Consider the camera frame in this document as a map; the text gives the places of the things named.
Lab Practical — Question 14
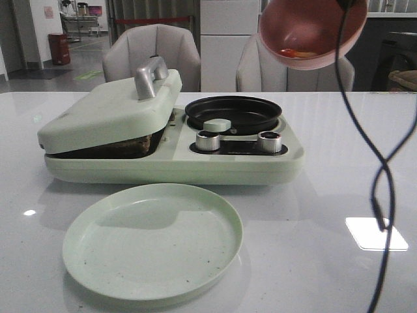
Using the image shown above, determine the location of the round black frying pan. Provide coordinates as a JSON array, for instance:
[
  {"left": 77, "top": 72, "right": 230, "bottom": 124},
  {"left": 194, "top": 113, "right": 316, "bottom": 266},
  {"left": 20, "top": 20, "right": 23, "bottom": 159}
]
[{"left": 185, "top": 95, "right": 282, "bottom": 136}]

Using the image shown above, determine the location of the red trash bin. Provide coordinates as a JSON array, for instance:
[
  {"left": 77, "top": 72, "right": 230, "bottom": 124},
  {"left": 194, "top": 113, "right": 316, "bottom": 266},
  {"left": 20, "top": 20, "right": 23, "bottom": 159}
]
[{"left": 48, "top": 33, "right": 70, "bottom": 65}]

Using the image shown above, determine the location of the black cable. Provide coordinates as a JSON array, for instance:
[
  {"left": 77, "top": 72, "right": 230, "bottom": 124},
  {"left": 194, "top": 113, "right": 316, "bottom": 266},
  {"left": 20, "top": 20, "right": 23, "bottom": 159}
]
[
  {"left": 369, "top": 97, "right": 417, "bottom": 233},
  {"left": 334, "top": 0, "right": 398, "bottom": 313}
]

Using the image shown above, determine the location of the grey counter with white top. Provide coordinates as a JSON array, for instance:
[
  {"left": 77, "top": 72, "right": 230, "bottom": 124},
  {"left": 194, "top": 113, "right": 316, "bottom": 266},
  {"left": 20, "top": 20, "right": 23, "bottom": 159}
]
[{"left": 347, "top": 12, "right": 416, "bottom": 91}]

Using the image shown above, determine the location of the pink bowl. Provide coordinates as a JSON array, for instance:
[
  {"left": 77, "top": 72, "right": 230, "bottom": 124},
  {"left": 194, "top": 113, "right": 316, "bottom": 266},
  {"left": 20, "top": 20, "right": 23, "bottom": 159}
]
[{"left": 259, "top": 1, "right": 367, "bottom": 70}]

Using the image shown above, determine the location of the left beige upholstered chair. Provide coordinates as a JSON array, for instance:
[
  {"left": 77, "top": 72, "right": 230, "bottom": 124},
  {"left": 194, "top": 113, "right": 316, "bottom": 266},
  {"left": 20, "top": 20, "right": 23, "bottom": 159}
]
[{"left": 102, "top": 24, "right": 201, "bottom": 92}]

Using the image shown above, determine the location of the bread slice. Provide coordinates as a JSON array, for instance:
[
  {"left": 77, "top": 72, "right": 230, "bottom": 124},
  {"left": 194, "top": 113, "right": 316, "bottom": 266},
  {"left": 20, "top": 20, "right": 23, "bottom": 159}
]
[{"left": 59, "top": 133, "right": 161, "bottom": 159}]

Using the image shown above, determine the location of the breakfast maker hinged lid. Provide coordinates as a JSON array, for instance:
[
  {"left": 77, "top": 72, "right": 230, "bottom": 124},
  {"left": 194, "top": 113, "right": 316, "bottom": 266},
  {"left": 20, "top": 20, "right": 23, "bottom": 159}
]
[{"left": 38, "top": 69, "right": 182, "bottom": 155}]

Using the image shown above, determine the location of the right beige upholstered chair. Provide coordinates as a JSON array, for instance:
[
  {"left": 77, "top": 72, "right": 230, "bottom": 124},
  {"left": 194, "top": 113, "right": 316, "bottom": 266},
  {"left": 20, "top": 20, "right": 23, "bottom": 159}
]
[{"left": 236, "top": 33, "right": 339, "bottom": 92}]

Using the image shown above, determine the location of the light green breakfast maker base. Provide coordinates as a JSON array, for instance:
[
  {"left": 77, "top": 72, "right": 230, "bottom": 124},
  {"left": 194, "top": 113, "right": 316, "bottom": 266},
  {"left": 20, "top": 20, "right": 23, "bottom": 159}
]
[{"left": 44, "top": 108, "right": 304, "bottom": 185}]

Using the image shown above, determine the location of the beige upholstered chair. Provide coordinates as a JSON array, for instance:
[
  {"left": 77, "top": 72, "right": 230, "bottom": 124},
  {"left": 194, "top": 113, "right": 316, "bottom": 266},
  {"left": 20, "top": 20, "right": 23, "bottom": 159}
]
[
  {"left": 236, "top": 33, "right": 339, "bottom": 92},
  {"left": 102, "top": 24, "right": 201, "bottom": 92}
]

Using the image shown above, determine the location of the white cabinet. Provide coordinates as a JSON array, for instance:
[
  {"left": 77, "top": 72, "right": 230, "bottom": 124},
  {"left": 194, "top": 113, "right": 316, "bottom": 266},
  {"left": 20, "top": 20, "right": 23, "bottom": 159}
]
[{"left": 200, "top": 1, "right": 260, "bottom": 92}]

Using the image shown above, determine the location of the dark washing machine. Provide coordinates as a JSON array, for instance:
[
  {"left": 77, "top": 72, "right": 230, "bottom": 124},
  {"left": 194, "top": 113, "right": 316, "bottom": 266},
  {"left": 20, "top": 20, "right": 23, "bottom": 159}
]
[{"left": 371, "top": 32, "right": 416, "bottom": 91}]

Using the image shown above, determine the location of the light green round plate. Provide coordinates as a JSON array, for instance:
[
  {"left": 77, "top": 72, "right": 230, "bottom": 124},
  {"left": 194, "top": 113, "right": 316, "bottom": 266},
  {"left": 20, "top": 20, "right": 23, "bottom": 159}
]
[{"left": 63, "top": 183, "right": 243, "bottom": 303}]

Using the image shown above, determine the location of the right silver control knob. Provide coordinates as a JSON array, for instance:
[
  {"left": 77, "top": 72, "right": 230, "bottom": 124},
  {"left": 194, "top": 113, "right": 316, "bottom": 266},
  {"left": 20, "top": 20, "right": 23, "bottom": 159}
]
[{"left": 257, "top": 131, "right": 282, "bottom": 153}]

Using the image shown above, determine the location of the silver control knob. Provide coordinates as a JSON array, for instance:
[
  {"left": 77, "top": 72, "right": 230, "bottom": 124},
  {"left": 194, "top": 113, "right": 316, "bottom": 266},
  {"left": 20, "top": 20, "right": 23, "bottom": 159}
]
[
  {"left": 257, "top": 131, "right": 282, "bottom": 153},
  {"left": 195, "top": 130, "right": 220, "bottom": 151}
]

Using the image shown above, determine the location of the left silver control knob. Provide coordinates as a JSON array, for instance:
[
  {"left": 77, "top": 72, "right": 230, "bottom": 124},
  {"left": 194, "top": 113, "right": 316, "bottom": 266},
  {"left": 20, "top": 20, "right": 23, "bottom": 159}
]
[{"left": 195, "top": 130, "right": 220, "bottom": 151}]

